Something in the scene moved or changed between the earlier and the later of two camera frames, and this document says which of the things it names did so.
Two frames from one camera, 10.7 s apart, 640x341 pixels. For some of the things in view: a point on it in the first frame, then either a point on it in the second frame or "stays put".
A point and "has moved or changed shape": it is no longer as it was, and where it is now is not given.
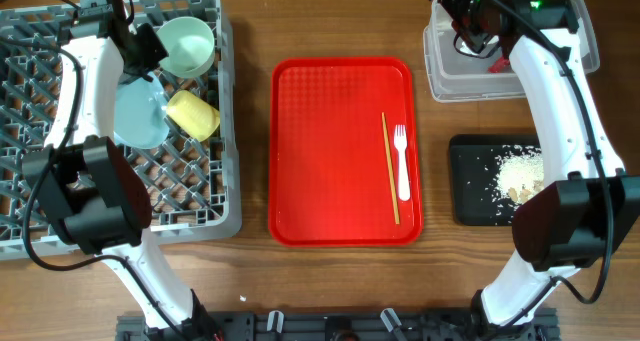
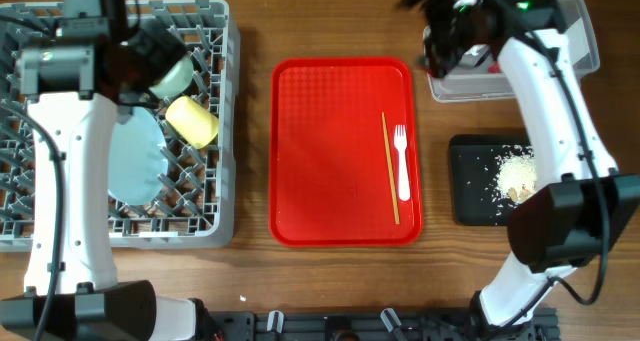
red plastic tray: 345,153 stays put
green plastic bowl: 190,45 to 176,80
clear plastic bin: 452,76 stays put
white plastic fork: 403,179 stays put
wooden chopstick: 390,171 stays put
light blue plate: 141,120 has moved or changed shape
